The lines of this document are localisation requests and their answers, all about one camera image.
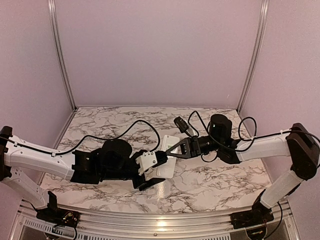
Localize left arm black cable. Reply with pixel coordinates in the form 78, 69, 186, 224
0, 119, 161, 157

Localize left aluminium frame post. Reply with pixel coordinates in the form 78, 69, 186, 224
48, 0, 77, 112

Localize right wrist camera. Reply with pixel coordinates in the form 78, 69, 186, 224
173, 116, 189, 133

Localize right aluminium frame post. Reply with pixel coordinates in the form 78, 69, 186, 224
236, 0, 270, 114

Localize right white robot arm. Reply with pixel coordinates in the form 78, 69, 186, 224
166, 114, 320, 224

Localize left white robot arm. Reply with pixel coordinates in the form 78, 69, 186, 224
0, 126, 168, 223

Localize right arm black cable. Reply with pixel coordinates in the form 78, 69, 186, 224
187, 110, 320, 163

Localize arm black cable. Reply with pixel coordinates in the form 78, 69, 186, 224
187, 110, 320, 163
0, 119, 161, 157

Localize white remote control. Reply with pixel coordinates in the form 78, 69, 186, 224
155, 135, 180, 179

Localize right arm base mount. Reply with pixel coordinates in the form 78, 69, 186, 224
230, 210, 274, 229

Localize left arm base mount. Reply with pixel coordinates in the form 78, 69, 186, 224
36, 191, 80, 228

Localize aluminium frame post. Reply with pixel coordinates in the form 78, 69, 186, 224
48, 0, 77, 112
236, 0, 270, 114

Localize front aluminium rail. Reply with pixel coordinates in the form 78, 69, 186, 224
9, 199, 301, 240

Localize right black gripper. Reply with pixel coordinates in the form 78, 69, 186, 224
166, 134, 223, 159

